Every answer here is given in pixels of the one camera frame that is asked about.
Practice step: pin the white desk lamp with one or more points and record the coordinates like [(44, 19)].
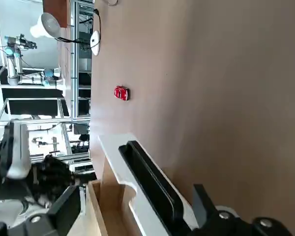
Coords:
[(48, 23)]

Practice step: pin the aluminium frame rack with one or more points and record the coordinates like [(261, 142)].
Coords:
[(75, 61)]

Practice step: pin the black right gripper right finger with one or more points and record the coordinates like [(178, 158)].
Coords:
[(211, 223)]

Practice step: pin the red toy car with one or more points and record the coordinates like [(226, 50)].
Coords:
[(120, 93)]

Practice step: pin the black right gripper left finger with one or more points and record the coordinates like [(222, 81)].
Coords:
[(54, 221)]

